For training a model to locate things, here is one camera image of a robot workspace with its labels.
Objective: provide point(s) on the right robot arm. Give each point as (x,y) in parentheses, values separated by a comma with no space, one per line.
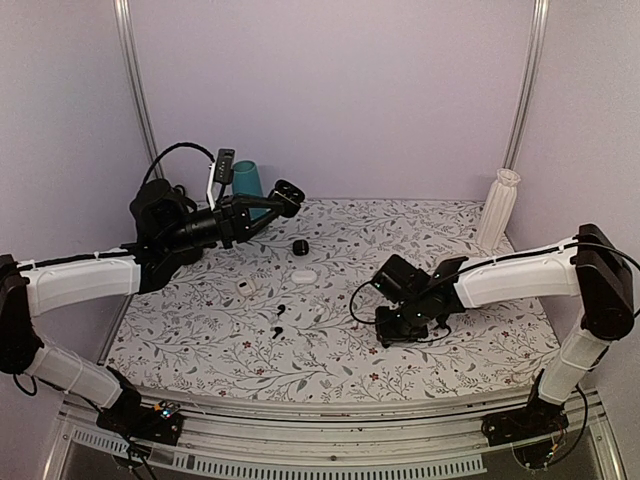
(586,266)

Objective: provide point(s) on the black gold-trim charging case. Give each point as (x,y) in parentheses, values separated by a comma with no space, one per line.
(289,196)

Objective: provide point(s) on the cream case left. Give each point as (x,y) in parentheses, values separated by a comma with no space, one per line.
(245,287)

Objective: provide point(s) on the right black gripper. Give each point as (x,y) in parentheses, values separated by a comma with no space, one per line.
(386,334)

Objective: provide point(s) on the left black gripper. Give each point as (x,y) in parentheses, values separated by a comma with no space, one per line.
(234,220)

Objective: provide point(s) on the right aluminium post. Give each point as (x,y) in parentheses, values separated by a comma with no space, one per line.
(533,58)

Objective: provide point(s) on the left aluminium post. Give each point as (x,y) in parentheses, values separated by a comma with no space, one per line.
(124,26)

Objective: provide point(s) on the small black charging case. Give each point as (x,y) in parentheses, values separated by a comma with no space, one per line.
(300,247)

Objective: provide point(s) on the white ribbed vase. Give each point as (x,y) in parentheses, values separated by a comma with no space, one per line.
(497,209)

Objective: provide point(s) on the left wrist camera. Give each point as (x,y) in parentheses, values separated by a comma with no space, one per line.
(220,176)

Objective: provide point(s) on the white oval charging case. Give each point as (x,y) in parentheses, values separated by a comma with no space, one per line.
(304,276)

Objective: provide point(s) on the aluminium front rail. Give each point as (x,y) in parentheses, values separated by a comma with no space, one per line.
(415,439)

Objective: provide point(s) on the aluminium post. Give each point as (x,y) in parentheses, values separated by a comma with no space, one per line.
(533,58)
(124,26)

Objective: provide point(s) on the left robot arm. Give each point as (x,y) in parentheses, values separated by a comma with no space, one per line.
(172,232)

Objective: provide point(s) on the teal tapered vase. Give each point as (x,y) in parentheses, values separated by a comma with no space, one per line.
(246,179)

